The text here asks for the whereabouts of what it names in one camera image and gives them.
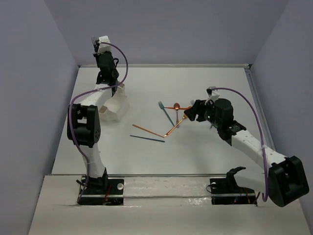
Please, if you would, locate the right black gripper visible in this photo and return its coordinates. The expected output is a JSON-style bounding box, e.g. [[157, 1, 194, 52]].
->
[[183, 98, 222, 127]]

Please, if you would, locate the orange gold fork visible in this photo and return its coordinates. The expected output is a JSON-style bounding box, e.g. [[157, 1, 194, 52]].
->
[[164, 114, 188, 137]]

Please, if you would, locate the orange copper spoon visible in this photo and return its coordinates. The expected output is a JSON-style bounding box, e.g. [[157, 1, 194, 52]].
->
[[164, 103, 191, 110]]

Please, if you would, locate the teal fork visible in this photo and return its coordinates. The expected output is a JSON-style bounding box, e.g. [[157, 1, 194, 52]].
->
[[158, 101, 175, 126]]

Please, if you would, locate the pink handled silver fork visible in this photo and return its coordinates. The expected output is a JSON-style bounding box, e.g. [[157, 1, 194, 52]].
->
[[91, 37, 99, 51]]

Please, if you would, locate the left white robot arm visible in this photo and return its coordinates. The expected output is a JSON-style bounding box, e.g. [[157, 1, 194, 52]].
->
[[67, 51, 119, 194]]

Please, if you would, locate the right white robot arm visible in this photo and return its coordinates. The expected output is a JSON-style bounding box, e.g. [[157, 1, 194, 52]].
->
[[184, 98, 310, 207]]

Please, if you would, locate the white utensil organizer tray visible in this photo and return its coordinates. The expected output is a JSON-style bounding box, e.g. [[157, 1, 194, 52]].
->
[[99, 83, 130, 122]]

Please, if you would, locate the orange chopstick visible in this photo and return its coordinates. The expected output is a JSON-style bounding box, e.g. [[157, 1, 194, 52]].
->
[[132, 124, 165, 138]]

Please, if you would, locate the dark blue chopstick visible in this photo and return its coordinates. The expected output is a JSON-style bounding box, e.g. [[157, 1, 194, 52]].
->
[[130, 135, 165, 142]]

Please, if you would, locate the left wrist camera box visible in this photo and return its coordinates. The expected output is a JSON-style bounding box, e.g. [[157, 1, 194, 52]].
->
[[97, 36, 111, 55]]

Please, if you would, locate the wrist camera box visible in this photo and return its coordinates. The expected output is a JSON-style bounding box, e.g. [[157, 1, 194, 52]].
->
[[205, 87, 220, 104], [97, 36, 111, 55]]

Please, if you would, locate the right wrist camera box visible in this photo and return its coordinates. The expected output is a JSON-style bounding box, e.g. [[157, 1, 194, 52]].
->
[[205, 87, 220, 104]]

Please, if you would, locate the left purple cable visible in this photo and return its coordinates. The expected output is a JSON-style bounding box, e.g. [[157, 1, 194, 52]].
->
[[68, 42, 129, 204]]

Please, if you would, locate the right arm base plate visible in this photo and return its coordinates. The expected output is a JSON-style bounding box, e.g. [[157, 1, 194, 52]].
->
[[206, 178, 257, 205]]

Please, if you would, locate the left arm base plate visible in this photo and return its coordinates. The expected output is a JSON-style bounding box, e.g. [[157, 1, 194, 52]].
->
[[78, 178, 124, 206]]

